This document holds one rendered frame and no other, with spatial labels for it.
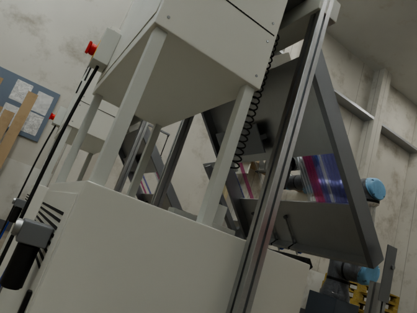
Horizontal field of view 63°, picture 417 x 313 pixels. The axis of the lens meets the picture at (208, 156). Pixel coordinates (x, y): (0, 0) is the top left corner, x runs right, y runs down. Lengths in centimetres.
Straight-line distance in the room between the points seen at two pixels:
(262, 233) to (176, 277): 23
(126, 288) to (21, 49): 510
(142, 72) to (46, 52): 492
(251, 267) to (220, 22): 60
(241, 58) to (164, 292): 59
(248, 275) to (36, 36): 524
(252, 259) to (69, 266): 40
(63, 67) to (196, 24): 483
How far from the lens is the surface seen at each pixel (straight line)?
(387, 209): 968
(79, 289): 73
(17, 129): 500
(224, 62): 88
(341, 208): 125
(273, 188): 86
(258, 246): 85
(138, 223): 74
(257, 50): 96
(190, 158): 594
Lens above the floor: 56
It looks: 15 degrees up
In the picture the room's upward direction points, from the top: 19 degrees clockwise
